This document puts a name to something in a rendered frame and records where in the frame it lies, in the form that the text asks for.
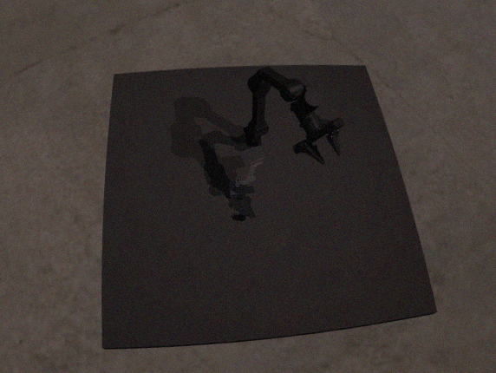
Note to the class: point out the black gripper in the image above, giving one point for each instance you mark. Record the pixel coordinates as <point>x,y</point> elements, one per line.
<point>313,128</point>

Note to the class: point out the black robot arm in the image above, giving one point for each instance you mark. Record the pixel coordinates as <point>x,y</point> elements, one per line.
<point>308,100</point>

